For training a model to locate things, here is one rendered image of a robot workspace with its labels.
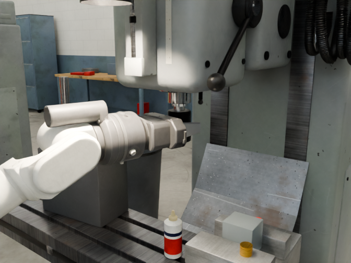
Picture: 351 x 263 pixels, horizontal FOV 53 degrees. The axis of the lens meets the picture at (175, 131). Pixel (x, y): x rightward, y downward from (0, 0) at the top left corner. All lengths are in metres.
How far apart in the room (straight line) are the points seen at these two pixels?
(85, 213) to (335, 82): 0.72
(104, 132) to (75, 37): 7.24
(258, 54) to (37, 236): 0.71
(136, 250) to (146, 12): 0.53
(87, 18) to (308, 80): 6.74
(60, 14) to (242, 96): 7.31
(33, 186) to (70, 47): 7.45
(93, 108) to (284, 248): 0.43
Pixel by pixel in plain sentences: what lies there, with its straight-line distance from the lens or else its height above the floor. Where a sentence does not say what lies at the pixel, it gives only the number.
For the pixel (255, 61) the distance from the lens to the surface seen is 0.73.
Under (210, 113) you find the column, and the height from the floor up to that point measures 1.18.
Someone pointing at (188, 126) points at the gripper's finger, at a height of 1.24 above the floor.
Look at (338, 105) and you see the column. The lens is 0.96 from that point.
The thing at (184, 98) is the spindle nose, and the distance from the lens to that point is 0.68.
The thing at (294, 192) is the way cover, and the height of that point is 1.01.
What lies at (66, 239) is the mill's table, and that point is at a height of 0.93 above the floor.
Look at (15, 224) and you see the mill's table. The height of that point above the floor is 0.90.
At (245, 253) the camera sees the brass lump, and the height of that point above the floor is 1.05.
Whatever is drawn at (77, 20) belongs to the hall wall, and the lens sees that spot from 7.76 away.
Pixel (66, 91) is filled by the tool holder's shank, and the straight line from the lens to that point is 1.00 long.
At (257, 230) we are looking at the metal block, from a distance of 0.69.
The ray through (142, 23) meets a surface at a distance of 0.58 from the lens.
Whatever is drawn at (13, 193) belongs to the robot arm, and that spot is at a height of 1.18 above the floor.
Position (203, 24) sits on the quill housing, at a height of 1.42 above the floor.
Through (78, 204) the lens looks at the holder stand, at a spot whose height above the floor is 0.98.
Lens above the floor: 1.39
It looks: 14 degrees down
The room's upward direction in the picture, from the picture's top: straight up
